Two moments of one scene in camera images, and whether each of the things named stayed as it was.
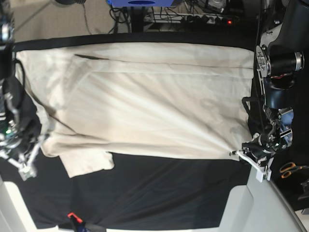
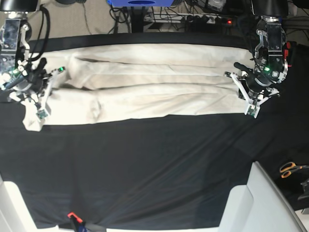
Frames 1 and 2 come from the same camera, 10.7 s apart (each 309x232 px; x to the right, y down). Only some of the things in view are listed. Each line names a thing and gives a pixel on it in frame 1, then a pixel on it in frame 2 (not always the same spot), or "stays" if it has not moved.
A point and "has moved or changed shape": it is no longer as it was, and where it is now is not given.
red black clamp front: [79, 226] stays
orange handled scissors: [286, 169] stays
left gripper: [16, 138] to [33, 82]
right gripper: [262, 147] to [259, 79]
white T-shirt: [183, 100] has moved or changed shape
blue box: [139, 3] stays
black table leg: [137, 19] stays
